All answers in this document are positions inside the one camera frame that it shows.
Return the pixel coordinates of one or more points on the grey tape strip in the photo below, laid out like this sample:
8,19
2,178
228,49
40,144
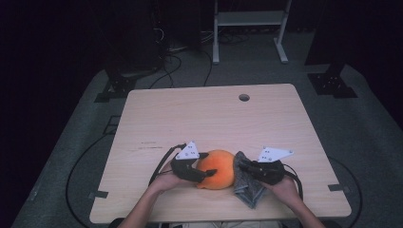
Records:
339,188
99,194

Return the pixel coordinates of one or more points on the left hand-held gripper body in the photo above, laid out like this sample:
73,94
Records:
185,167

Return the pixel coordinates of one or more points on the black stand base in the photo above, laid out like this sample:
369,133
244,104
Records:
331,84
117,87

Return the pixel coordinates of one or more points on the orange plush toy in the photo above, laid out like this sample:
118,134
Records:
221,167

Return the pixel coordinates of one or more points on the grey fuzzy cloth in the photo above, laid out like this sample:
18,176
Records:
248,193

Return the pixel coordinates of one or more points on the person's left hand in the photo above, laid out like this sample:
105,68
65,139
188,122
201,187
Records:
168,182

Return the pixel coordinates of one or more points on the person's right hand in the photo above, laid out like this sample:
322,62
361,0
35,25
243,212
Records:
286,191

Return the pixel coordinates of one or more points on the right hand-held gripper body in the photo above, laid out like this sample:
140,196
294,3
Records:
271,172

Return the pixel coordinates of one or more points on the white metal stand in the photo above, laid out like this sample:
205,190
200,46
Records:
250,18

